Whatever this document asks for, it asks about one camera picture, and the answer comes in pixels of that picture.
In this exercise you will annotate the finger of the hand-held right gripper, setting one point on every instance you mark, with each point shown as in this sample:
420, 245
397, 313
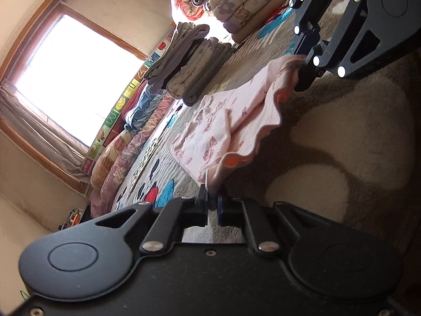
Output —
306, 39
325, 59

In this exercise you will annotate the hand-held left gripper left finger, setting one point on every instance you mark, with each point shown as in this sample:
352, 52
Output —
204, 204

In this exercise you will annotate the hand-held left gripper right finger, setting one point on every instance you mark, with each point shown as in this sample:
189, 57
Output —
220, 209

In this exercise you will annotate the pink printed garment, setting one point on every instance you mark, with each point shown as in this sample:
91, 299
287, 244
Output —
230, 118

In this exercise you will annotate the stack of floral folded clothes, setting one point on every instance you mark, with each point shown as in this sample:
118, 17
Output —
236, 3

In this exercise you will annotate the stack of grey folded clothes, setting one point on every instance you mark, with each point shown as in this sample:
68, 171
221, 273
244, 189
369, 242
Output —
190, 72

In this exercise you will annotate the grey cartoon printed blanket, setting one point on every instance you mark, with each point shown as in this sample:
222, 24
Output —
345, 131

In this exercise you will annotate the orange tan blanket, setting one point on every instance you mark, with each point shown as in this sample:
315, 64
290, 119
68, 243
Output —
111, 151

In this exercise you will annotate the blue quilt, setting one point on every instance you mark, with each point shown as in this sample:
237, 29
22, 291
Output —
144, 108

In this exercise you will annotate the black table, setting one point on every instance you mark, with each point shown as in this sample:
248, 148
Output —
84, 219

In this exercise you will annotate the colourful alphabet foam mat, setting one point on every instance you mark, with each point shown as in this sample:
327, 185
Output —
111, 121

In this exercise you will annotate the pile of small colourful items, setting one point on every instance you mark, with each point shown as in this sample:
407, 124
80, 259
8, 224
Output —
73, 218

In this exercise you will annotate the window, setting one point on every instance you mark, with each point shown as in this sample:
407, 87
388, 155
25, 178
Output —
75, 79

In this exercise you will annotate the grey curtain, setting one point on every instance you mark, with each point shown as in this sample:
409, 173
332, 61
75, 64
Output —
39, 131

